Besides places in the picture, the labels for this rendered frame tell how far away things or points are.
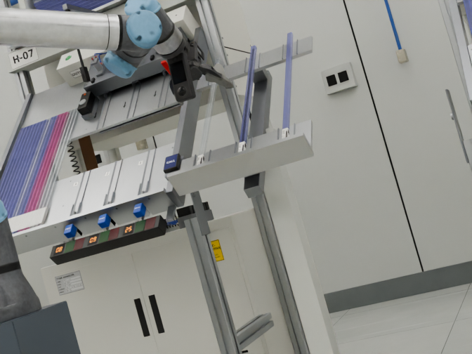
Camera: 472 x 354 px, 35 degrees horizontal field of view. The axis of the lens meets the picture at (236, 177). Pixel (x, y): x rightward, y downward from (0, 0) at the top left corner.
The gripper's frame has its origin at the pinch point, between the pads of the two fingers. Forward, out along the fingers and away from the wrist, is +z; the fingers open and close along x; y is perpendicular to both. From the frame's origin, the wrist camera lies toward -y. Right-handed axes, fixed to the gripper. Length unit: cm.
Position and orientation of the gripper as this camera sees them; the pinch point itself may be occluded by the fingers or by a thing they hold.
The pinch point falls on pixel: (207, 98)
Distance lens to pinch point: 199.3
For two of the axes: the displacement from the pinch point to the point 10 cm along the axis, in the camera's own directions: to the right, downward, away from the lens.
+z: 4.3, 5.0, 7.5
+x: -9.0, 2.7, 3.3
